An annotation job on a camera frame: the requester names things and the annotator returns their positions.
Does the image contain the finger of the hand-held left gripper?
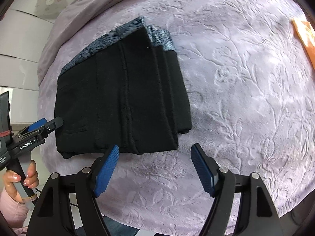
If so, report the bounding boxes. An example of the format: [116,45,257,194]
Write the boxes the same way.
[37,117,64,138]
[17,118,48,138]

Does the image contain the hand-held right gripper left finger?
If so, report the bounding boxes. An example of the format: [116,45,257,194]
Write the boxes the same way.
[26,145,120,236]

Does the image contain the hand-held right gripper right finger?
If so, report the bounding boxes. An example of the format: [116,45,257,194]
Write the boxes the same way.
[191,144,286,236]

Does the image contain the black pants with grey waistband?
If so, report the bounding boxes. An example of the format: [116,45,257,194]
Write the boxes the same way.
[54,16,193,159]

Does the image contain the person's left forearm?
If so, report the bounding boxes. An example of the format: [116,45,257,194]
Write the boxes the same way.
[0,189,30,228]

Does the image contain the person's left hand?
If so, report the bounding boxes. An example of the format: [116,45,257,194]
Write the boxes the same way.
[3,160,40,202]

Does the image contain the blue cloth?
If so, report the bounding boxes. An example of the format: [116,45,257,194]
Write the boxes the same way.
[74,215,158,236]

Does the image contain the white drawer cabinet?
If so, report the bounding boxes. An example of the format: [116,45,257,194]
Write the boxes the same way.
[0,7,55,126]

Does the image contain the lilac embossed blanket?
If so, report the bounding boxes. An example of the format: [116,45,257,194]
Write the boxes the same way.
[37,0,315,236]

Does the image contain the plain lilac bedsheet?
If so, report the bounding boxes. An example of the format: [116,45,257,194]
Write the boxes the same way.
[38,0,138,86]

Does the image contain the white round disc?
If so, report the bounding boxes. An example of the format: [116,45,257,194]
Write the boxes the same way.
[34,0,68,18]

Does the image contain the orange cloth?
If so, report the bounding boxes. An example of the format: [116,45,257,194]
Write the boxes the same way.
[292,18,315,69]

